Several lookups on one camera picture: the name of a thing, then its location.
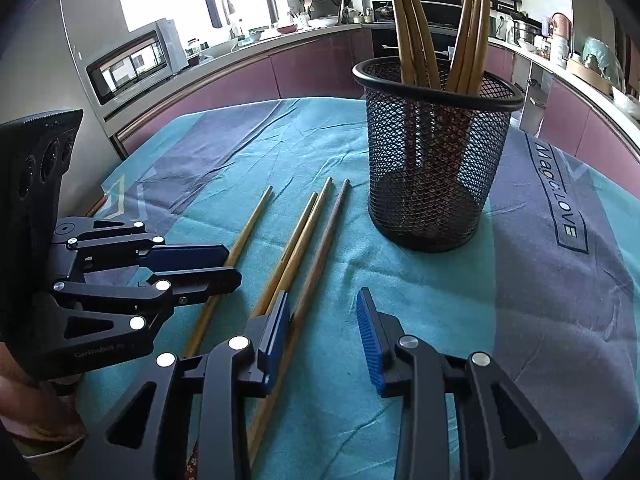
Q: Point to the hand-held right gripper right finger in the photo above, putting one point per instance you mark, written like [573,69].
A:
[370,345]

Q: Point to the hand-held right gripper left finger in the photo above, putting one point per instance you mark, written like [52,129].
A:
[277,332]

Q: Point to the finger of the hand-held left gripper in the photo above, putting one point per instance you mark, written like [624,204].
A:
[200,282]
[185,255]

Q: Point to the light wooden chopstick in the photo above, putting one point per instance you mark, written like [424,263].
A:
[315,220]
[295,240]
[250,230]

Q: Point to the dark wooden chopstick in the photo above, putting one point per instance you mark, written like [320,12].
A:
[330,230]

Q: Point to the black mesh holder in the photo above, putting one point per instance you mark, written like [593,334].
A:
[430,200]

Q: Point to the bunch of chopsticks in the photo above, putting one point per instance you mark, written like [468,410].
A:
[405,35]

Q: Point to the person's left hand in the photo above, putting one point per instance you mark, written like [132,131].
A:
[30,405]

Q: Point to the blue striped tablecloth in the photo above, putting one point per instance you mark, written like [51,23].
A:
[450,310]

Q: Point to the white microwave oven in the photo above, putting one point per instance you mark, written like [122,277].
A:
[135,65]

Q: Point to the pink base cabinet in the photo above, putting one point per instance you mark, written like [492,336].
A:
[500,60]
[225,80]
[575,120]

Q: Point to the glass jar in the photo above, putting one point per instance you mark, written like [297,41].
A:
[194,48]

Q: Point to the wide white bowl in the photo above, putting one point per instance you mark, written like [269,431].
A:
[220,48]

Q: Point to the white kitchen countertop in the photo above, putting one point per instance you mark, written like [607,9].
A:
[260,42]

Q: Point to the steel faucet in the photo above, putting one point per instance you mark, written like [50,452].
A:
[230,15]

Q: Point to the red bowl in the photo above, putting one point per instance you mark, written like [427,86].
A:
[286,29]

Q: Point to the white serving bowl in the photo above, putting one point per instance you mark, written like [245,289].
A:
[323,22]

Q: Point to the black lidded pot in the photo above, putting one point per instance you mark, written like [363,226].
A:
[384,12]

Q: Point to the round beige tub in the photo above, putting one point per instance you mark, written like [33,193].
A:
[590,77]

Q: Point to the steel steamer pot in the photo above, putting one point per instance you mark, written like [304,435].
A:
[526,31]

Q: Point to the white plastic bag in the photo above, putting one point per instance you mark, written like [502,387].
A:
[627,102]

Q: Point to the pink kettle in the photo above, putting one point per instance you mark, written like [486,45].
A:
[561,29]

